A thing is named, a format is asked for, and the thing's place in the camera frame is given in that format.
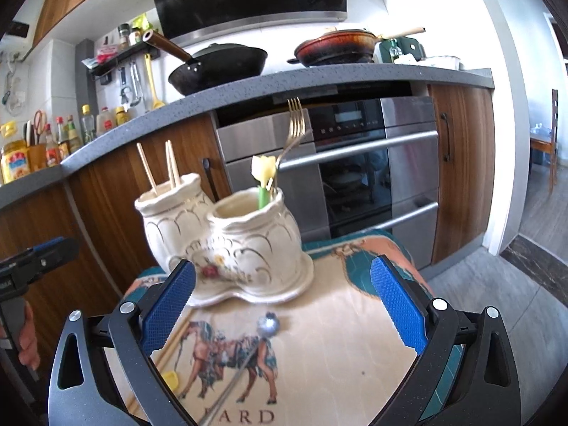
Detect silver flower-shaped spoon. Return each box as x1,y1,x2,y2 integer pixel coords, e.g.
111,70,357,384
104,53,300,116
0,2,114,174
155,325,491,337
198,312,280,426

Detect gold metal fork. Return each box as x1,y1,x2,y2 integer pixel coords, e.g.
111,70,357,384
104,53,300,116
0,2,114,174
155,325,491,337
267,97,307,196

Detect person's left hand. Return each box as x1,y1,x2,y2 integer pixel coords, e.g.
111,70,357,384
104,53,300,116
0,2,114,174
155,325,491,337
18,301,40,370

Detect white ceramic double utensil holder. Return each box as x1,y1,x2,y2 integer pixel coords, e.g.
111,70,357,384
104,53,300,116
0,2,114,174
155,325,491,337
134,173,314,308

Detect horse print table cloth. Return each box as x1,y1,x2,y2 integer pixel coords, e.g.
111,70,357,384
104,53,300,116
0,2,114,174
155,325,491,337
152,231,421,425

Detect wooden chopstick in holder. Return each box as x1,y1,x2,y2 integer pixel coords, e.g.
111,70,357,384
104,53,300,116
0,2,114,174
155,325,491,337
165,141,175,190
136,142,158,196
169,141,181,187

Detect stainless steel built-in oven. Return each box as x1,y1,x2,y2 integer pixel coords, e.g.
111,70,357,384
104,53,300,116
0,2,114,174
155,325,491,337
210,92,441,271

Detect clear oil bottle yellow cap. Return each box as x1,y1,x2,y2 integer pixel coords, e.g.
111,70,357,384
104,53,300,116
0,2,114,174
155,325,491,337
82,104,96,143

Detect yellow hanging spatula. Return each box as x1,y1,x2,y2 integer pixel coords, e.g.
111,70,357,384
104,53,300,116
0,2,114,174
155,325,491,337
144,53,165,110

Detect wooden chair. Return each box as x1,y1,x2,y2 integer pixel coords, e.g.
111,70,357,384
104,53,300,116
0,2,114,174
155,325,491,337
530,88,558,194

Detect black wall spice shelf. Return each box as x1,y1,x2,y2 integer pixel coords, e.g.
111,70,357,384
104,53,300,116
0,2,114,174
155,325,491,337
75,42,161,83

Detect black wok with wooden handle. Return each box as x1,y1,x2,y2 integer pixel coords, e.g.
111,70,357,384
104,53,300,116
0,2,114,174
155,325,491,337
142,30,268,96

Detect red-brown pan with handle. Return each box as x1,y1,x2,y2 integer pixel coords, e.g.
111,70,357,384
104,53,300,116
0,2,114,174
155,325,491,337
287,27,426,67

